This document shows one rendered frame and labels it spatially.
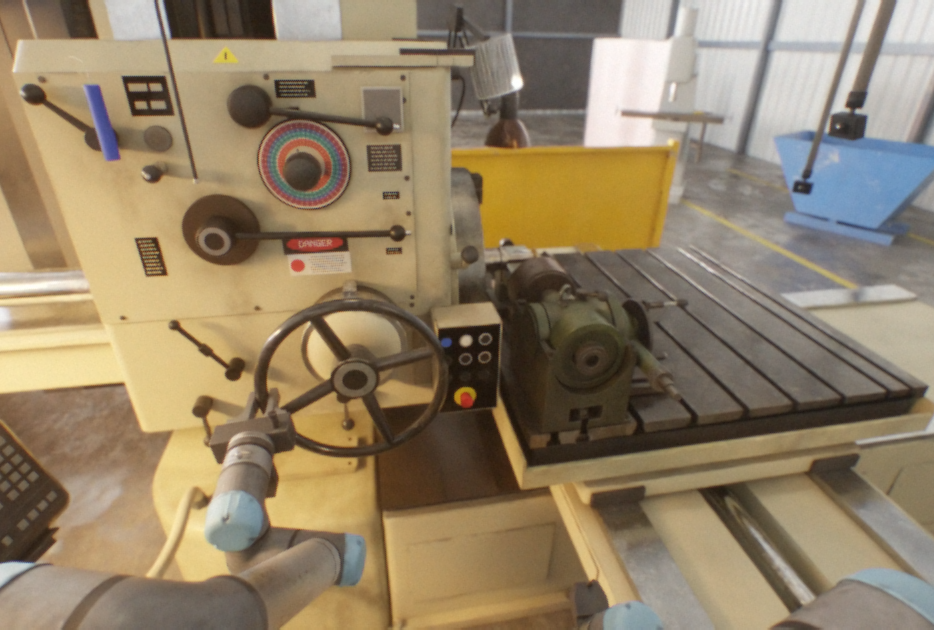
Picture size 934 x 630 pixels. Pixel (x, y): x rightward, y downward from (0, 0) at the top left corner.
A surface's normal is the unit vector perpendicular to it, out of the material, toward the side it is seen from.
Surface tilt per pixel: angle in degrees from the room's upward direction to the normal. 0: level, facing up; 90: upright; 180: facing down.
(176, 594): 35
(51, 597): 5
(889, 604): 17
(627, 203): 90
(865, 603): 23
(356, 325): 60
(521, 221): 90
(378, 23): 90
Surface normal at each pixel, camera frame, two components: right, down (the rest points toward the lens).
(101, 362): 0.18, 0.47
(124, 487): 0.01, -0.88
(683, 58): -0.43, 0.42
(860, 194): -0.77, 0.29
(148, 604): 0.41, -0.86
